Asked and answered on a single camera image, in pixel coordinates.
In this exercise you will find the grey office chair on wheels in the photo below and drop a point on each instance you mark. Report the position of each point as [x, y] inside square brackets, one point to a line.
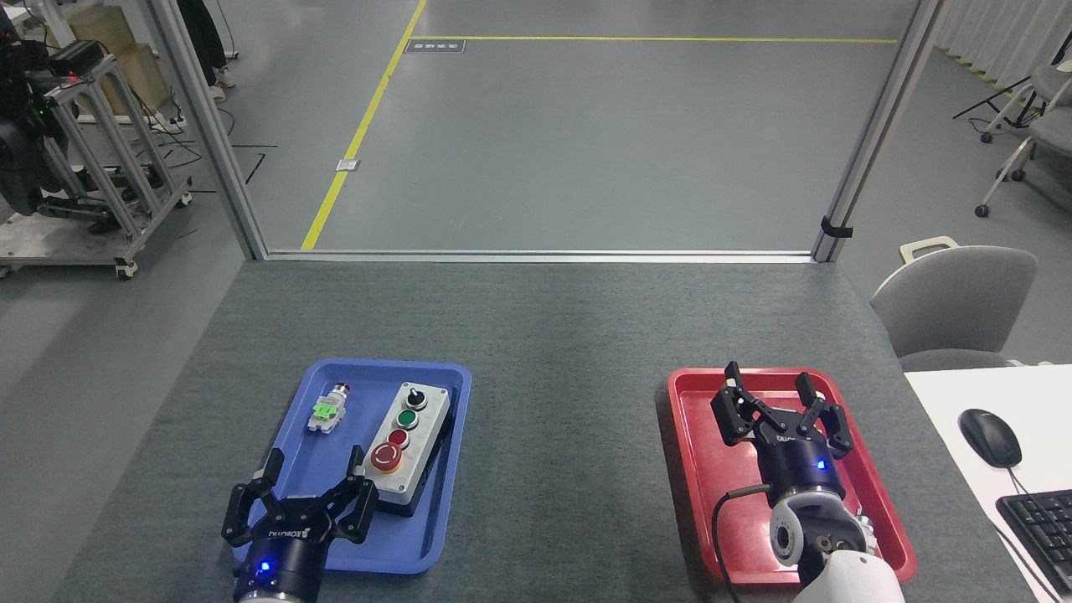
[1051, 126]

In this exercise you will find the black machine on cart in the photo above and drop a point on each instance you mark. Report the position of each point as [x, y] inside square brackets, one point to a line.
[21, 159]

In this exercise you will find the silver aluminium post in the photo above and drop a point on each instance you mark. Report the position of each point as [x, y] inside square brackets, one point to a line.
[205, 126]
[879, 126]

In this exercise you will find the person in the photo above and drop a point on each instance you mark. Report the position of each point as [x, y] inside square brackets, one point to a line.
[205, 42]

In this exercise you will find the brown cardboard box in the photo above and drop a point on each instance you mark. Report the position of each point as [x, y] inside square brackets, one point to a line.
[117, 38]

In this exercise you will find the grey push-button control box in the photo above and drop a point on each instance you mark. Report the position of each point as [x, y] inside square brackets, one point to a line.
[419, 427]

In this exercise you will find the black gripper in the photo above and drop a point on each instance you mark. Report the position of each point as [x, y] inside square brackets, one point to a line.
[800, 465]
[289, 553]

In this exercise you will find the dark floor sign plate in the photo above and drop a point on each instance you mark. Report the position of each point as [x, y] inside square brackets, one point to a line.
[435, 46]

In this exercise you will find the black clip on post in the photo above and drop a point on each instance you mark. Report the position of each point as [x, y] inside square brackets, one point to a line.
[835, 228]

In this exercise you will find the white curtain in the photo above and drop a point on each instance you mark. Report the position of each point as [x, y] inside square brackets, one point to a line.
[1005, 33]

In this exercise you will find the black computer mouse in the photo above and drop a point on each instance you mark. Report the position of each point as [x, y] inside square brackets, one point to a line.
[990, 437]

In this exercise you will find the aluminium frame cart on wheels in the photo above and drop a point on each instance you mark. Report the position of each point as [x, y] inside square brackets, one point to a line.
[109, 167]

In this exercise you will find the silver aluminium table rail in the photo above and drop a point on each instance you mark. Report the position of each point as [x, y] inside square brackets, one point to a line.
[536, 255]

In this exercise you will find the small green-white push-button switch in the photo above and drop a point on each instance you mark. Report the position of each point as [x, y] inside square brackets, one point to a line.
[327, 412]

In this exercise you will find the silver floor socket plate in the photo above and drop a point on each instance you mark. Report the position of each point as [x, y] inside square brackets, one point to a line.
[347, 165]

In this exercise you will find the white desk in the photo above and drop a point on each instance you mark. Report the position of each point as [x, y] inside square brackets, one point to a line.
[955, 394]

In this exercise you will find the black keyboard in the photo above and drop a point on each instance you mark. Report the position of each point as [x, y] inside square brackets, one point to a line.
[1043, 528]

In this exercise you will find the blue plastic tray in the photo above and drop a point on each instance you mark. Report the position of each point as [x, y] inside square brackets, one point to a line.
[352, 536]

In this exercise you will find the grey fabric chair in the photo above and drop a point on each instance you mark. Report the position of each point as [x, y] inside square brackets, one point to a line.
[955, 301]

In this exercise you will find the black tripod stand legs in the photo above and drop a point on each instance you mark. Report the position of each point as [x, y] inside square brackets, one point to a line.
[997, 99]

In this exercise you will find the red plastic tray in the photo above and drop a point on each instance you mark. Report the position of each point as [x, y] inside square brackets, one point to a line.
[720, 452]

